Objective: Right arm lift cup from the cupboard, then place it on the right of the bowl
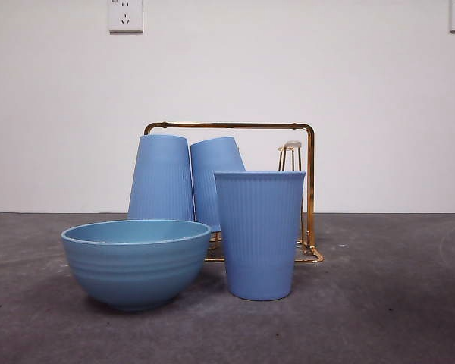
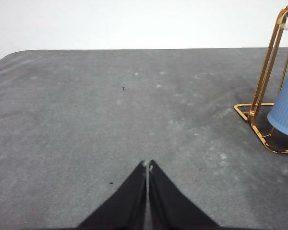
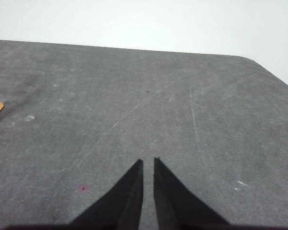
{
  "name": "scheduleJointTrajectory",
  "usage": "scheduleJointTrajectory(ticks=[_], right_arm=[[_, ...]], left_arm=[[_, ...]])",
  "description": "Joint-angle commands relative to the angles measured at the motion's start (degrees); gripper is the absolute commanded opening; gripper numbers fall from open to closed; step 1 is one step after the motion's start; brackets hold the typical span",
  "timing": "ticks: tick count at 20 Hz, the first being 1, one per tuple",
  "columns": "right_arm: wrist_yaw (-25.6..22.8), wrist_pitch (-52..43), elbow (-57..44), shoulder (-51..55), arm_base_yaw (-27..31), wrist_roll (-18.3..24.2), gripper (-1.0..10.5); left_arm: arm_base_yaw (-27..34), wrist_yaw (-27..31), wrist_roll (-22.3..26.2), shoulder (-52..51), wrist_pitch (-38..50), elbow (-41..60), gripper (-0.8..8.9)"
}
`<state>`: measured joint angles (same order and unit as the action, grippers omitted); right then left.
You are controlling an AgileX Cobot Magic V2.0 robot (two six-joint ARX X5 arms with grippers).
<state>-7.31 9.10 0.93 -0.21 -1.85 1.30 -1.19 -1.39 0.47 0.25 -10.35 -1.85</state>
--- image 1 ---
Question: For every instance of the blue ribbed plastic cup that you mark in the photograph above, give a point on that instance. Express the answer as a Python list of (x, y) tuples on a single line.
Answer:
[(161, 178), (259, 235), (208, 178)]

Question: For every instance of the blue ribbed bowl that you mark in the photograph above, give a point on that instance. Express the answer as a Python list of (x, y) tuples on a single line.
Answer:
[(136, 273)]

